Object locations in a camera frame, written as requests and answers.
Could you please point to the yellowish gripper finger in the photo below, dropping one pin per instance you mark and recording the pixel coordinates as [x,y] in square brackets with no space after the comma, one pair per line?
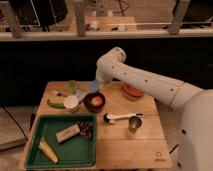
[101,87]

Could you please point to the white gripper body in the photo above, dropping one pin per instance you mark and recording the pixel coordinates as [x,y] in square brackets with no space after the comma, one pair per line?
[103,78]

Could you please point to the blue sponge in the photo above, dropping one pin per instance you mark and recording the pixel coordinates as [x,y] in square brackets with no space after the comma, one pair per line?
[94,86]

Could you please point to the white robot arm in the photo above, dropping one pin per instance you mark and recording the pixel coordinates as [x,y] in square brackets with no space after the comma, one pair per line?
[194,103]

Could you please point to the green plastic cup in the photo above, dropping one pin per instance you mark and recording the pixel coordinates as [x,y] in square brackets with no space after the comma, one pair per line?
[72,86]

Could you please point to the small metal cup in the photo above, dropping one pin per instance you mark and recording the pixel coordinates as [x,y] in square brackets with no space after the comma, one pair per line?
[134,124]

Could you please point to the dark red bowl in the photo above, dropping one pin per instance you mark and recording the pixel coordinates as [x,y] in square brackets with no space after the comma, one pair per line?
[88,104]

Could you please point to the light blue cloth piece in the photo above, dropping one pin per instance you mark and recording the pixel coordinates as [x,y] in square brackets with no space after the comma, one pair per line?
[80,95]

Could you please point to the orange bowl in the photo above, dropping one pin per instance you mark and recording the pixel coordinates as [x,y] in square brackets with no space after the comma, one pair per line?
[131,91]

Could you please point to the dark grape bunch toy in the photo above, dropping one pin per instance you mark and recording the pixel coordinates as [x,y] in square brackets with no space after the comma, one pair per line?
[86,130]

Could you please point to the wooden folding table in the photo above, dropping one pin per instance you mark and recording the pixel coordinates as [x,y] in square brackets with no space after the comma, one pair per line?
[116,148]

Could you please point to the tan rectangular block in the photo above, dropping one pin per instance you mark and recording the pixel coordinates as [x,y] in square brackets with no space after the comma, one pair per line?
[67,133]

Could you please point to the green plastic tray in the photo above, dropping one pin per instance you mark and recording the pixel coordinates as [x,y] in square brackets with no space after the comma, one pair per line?
[71,137]

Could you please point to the yellow corn toy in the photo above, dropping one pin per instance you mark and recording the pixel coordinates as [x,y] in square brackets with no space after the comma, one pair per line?
[48,151]

